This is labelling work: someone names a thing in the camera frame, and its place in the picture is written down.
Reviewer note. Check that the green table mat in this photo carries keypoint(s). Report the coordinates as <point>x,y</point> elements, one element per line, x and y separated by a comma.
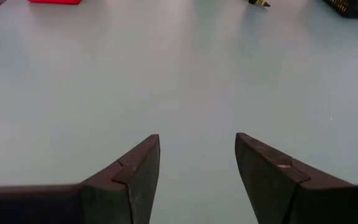
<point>166,77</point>

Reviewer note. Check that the black plastic basket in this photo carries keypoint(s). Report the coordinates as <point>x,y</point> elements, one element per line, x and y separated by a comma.
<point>353,7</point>

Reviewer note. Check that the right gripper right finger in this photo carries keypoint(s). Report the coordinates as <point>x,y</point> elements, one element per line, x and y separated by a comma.
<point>266,180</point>

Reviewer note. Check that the red plastic basket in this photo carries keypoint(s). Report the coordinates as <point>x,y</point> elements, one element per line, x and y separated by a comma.
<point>54,1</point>

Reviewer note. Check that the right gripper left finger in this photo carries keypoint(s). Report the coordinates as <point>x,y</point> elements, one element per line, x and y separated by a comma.
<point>135,186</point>

